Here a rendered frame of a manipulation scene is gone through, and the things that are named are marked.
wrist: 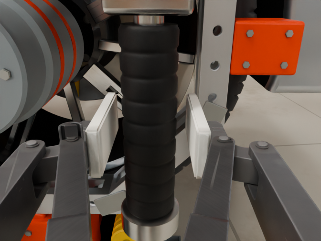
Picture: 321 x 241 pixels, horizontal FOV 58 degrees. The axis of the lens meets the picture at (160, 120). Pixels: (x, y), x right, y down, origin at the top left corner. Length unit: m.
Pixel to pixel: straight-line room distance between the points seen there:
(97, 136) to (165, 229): 0.09
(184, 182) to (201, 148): 1.45
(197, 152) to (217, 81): 0.25
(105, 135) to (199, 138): 0.06
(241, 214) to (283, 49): 1.11
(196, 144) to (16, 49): 0.17
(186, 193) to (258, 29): 1.21
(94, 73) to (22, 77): 0.26
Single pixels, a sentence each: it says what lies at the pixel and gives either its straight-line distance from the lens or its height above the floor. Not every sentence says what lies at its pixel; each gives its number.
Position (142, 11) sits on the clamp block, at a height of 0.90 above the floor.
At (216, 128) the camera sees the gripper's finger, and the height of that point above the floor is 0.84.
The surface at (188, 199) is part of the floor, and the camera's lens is 1.49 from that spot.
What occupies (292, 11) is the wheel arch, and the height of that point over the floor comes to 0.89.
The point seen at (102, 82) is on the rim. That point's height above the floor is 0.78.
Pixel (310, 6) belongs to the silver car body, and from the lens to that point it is 0.59.
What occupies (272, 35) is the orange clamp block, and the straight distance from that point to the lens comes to 0.41.
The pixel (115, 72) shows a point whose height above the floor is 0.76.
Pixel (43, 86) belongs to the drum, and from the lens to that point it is 0.32.
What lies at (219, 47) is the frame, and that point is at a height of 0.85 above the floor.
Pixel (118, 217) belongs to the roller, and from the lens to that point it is 0.58.
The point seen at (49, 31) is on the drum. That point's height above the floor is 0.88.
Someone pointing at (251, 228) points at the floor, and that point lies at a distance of 1.39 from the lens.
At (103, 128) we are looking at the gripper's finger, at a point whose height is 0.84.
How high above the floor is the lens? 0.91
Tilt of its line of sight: 23 degrees down
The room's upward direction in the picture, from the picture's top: straight up
